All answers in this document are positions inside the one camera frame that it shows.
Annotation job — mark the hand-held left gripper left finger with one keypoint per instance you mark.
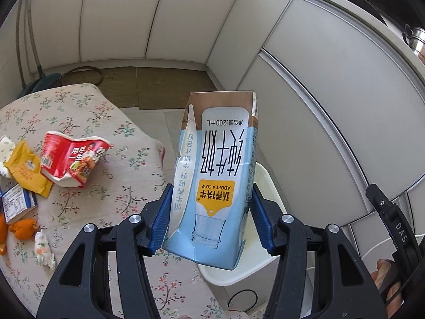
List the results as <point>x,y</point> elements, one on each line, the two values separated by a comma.
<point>162,221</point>

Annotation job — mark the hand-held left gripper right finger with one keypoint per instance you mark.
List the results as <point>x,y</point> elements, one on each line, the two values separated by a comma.
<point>262,221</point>

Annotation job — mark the white plastic bin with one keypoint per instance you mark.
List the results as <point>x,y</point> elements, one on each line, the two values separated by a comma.
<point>232,274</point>

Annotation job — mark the blue and white milk carton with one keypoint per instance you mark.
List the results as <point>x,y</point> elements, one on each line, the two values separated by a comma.
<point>219,159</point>

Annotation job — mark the yellow snack wrapper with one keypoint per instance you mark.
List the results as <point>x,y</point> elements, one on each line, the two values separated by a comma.
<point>26,169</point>

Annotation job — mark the person's right hand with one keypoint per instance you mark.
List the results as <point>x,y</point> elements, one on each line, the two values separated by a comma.
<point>382,266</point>

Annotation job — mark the floral tablecloth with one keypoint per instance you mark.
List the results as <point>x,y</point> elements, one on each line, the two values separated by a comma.
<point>99,206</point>

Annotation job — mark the crushed red noodle cup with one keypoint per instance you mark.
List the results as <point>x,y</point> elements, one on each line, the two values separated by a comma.
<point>63,159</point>

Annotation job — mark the crumpled white candy wrapper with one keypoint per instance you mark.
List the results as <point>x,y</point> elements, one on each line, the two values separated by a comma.
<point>44,249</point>

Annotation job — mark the brown floor mat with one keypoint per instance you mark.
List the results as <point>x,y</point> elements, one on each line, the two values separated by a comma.
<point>166,86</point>

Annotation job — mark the orange peel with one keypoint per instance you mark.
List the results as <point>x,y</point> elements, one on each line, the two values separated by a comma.
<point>2,236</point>
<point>23,227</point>

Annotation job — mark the small blue white carton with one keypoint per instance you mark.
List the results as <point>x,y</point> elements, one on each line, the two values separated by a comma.
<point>16,202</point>

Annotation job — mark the white kitchen cabinet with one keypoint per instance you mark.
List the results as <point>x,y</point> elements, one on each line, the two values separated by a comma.
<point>298,73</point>

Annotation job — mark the crumpled white paper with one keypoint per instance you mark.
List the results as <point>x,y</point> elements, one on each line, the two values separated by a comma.
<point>5,148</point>

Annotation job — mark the teal dustpan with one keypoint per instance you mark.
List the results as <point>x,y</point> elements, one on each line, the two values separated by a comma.
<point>43,81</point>

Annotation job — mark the stainless steel pot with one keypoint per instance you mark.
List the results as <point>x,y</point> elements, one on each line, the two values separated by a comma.
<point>416,43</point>

